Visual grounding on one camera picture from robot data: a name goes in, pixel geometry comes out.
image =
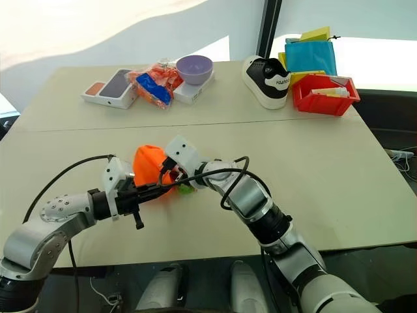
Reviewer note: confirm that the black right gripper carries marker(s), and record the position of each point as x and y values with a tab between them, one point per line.
184	177

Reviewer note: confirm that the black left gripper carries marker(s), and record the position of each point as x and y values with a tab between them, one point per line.
128	199

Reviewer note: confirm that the orange fabric pouch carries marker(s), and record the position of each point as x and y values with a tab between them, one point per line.
148	166

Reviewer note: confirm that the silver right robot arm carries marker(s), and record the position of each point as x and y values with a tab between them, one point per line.
254	199

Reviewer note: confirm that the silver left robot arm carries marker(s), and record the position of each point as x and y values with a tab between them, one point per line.
49	228

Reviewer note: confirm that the white tube in bin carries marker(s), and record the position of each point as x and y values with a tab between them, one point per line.
325	92

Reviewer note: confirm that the small green object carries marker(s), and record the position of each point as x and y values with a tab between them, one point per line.
186	189

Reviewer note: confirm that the plain white box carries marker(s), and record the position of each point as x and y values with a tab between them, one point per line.
192	93

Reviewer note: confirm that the orange plastic bag with blue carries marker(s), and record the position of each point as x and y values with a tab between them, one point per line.
156	84

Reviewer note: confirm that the white rounded leg cover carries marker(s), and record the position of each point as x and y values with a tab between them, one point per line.
161	290

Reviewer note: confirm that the purple bowl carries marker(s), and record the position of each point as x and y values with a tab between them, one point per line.
194	70

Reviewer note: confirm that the white phone box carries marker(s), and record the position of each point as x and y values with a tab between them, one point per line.
109	89

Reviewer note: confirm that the white and black sneaker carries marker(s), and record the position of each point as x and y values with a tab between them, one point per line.
265	84

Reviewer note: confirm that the red plastic bin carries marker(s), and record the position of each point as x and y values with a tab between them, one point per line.
321	104

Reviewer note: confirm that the dark vertical pole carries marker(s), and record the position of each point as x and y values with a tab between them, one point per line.
267	29

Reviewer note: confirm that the blue fabric bag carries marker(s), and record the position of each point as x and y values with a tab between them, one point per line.
309	57

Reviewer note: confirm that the small yellow item in bin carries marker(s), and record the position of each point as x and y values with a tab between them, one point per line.
335	89

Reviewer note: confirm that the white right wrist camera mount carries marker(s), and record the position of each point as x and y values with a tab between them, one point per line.
185	151

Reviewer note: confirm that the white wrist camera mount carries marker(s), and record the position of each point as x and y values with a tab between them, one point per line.
185	151
112	176

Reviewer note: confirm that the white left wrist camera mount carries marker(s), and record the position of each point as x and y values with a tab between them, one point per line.
112	176

